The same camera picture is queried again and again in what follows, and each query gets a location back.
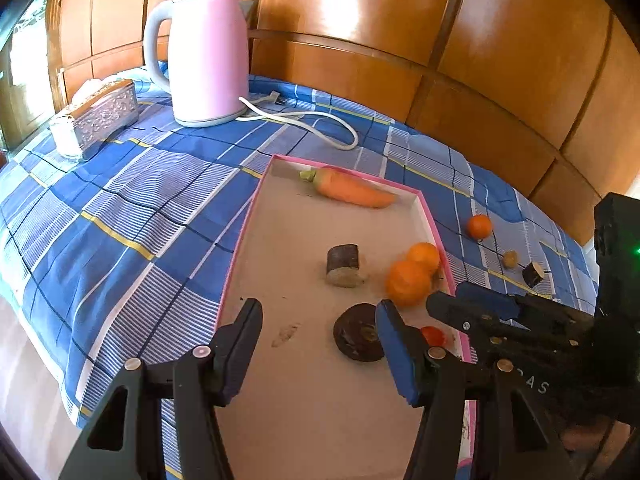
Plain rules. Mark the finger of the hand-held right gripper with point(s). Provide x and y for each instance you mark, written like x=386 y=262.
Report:
x=460 y=317
x=490 y=300

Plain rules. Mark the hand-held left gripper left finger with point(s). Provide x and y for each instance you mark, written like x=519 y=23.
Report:
x=240 y=360

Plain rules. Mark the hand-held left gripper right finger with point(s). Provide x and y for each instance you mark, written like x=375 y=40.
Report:
x=400 y=355

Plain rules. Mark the small red tomato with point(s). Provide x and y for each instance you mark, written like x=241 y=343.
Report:
x=432 y=335

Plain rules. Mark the dark round slice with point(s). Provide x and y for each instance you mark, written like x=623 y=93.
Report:
x=357 y=332

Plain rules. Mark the orange mandarin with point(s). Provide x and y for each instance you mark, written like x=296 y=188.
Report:
x=424 y=257
x=479 y=226
x=409 y=284

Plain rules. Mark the pink-rimmed cardboard tray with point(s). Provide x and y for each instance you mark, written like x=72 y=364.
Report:
x=300 y=400

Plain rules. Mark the orange carrot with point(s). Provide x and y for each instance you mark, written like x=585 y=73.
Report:
x=350 y=189

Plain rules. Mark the small yellow fruit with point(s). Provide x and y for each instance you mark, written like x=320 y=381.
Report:
x=510 y=259

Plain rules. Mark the blue plaid blanket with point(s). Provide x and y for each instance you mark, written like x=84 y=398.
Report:
x=125 y=220

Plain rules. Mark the wooden panelled wardrobe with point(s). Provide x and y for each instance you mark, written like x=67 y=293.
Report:
x=450 y=60

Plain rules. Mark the silver embossed tissue box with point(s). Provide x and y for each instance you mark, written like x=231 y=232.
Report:
x=102 y=117

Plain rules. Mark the pink electric kettle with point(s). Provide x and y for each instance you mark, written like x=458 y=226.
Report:
x=207 y=60

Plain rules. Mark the white tissue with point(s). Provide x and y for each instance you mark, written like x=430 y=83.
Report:
x=85 y=90

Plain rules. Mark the wooden framed glass door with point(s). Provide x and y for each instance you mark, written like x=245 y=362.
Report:
x=25 y=70

